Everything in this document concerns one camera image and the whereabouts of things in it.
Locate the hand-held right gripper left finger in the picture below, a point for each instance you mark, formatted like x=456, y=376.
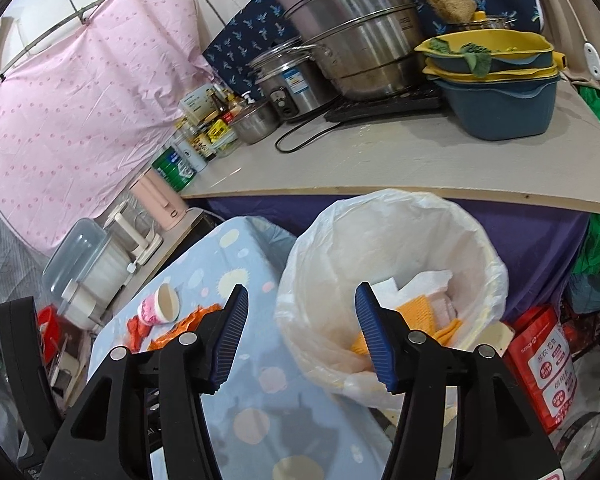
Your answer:
x=230, y=330

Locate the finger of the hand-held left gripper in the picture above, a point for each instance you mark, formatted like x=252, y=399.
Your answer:
x=25, y=360

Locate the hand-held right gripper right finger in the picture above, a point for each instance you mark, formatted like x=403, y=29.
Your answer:
x=375, y=330

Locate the orange plastic bag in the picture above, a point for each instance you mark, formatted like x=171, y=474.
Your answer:
x=190, y=322

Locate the small yellow foam fruit net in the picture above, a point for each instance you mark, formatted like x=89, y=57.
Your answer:
x=415, y=310

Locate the large yellow foam fruit net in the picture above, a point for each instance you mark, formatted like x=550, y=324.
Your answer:
x=440, y=335

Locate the white paper towel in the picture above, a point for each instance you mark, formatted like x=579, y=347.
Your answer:
x=420, y=282

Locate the pink printed paper cup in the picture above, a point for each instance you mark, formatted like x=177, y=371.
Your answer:
x=157, y=306

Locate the white lined trash bin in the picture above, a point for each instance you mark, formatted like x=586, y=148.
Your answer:
x=330, y=260

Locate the red plastic bag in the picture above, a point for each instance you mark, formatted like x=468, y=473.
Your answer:
x=139, y=335

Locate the red plastic basin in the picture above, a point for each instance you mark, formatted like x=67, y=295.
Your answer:
x=45, y=335

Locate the blue planet print tablecloth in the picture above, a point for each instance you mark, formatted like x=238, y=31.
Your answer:
x=260, y=410

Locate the wooden side shelf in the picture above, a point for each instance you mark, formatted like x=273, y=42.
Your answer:
x=180, y=240

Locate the white dish box grey lid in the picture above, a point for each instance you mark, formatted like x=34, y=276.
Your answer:
x=80, y=255

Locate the glass electric kettle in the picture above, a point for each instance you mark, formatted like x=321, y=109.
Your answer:
x=130, y=235

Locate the pink electric kettle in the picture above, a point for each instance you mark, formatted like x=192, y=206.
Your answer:
x=157, y=200

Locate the curved wooden countertop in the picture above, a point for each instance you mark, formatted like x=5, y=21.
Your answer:
x=380, y=165

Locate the green can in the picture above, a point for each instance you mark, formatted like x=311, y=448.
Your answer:
x=172, y=170

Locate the red printed bag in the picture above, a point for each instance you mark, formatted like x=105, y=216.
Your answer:
x=542, y=365

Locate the purple counter skirt cloth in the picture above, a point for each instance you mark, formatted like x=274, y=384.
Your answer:
x=535, y=245

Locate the white bottle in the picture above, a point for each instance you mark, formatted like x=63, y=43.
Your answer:
x=190, y=152

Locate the clear food container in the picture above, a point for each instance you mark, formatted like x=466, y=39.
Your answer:
x=226, y=148

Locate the dark tea bottle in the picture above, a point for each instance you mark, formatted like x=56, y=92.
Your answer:
x=204, y=146

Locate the yellow packet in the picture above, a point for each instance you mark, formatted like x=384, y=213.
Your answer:
x=219, y=131

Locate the small steel pot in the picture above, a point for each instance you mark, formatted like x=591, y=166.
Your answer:
x=255, y=122

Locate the black induction cooker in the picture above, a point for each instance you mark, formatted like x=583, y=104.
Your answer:
x=380, y=105

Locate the white and green cardboard box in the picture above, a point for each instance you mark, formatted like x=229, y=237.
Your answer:
x=196, y=104

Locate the green plastic bag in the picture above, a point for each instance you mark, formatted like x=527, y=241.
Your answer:
x=597, y=240

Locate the steel rice cooker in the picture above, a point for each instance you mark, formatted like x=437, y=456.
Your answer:
x=290, y=85

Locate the blue plastic basin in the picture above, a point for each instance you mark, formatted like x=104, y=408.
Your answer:
x=500, y=110

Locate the pink dotted cloth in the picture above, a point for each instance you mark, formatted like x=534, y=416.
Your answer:
x=80, y=110

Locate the navy printed cloth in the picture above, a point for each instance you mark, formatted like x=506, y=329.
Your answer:
x=240, y=35

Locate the large steel steamer pot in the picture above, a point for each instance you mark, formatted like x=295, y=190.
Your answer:
x=350, y=25

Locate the blue basket yellow tray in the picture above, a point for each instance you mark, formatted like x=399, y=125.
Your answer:
x=510, y=45

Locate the brown loofah sponge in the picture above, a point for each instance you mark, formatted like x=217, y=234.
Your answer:
x=450, y=2

